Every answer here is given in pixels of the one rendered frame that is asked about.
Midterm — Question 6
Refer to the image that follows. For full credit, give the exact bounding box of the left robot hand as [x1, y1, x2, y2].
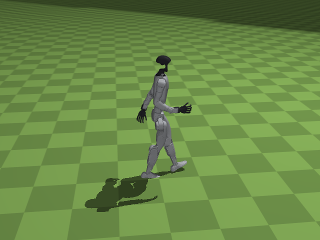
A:
[136, 104, 147, 123]

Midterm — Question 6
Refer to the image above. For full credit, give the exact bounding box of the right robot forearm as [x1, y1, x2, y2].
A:
[155, 101, 179, 114]

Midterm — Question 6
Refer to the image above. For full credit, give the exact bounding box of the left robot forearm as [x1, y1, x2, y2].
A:
[142, 91, 153, 110]

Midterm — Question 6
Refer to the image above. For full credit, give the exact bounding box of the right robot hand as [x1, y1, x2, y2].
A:
[174, 102, 192, 114]

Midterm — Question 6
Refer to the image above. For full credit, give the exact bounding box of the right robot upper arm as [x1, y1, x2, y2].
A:
[153, 78, 166, 107]

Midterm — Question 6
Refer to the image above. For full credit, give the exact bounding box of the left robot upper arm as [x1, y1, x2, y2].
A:
[150, 83, 154, 96]

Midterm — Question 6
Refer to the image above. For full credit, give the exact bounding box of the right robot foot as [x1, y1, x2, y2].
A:
[141, 171, 160, 178]

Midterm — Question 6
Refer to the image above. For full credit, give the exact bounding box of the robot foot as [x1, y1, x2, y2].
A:
[170, 160, 187, 172]
[141, 171, 160, 178]

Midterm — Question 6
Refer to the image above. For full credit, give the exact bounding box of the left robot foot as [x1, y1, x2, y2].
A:
[170, 160, 187, 172]

